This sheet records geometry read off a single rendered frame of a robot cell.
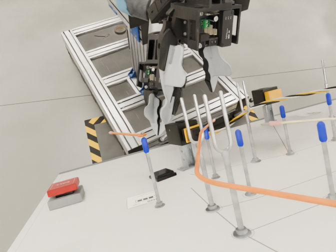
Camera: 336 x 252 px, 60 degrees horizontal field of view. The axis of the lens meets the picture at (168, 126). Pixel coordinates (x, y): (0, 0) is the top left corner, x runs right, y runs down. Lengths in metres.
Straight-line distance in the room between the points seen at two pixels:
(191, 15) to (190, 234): 0.26
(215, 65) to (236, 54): 2.11
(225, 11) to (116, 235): 0.31
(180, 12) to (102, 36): 2.03
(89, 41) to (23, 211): 1.29
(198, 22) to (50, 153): 1.71
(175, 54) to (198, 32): 0.07
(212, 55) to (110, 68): 1.67
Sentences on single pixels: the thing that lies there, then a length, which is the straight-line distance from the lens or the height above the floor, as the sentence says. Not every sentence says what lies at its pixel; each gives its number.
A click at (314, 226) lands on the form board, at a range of 0.32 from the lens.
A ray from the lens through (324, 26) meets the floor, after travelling 3.22.
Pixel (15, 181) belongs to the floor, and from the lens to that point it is 1.99.
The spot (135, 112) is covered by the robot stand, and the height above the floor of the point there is 0.21.
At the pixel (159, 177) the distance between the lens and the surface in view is 0.53.
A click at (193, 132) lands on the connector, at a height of 1.17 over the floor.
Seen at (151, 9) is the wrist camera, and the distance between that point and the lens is 0.51.
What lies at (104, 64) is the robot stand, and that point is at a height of 0.21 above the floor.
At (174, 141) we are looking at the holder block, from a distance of 0.55.
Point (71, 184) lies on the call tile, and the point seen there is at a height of 1.11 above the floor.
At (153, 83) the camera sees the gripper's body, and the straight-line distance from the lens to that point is 0.61.
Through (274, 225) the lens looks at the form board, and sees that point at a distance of 0.32.
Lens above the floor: 1.57
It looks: 52 degrees down
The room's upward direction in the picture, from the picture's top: straight up
